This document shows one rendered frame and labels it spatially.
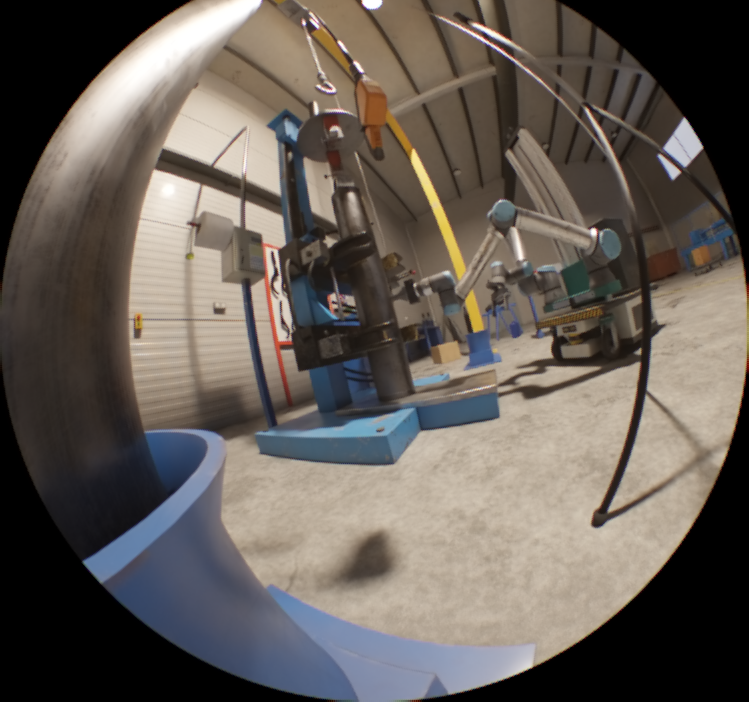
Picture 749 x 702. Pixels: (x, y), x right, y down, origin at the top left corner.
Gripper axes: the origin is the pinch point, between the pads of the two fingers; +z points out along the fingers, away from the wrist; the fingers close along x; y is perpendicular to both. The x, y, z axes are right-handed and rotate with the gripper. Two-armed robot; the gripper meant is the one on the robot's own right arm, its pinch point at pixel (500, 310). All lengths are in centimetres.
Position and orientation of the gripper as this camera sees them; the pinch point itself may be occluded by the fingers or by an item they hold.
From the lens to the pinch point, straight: 155.4
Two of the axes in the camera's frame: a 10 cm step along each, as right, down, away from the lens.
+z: -1.5, 9.5, -2.9
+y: 9.8, 1.8, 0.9
